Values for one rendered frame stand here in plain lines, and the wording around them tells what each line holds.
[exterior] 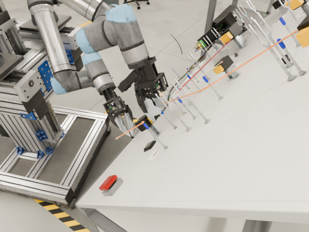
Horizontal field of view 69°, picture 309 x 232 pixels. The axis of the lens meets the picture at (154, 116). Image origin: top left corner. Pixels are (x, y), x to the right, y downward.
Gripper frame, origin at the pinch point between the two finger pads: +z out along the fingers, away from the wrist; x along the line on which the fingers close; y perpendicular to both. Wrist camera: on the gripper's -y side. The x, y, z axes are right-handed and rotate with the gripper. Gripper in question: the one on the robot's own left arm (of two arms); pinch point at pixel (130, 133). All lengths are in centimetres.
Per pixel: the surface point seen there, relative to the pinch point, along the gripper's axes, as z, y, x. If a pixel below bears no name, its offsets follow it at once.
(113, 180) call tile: 11.5, 21.0, -8.7
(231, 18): -30, -24, 72
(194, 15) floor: -163, -327, 179
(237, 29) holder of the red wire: -18, -4, 61
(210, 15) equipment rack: -44, -44, 72
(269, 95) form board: 9, 43, 34
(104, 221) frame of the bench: 26.2, -3.4, -25.4
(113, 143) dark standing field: -7, -129, -32
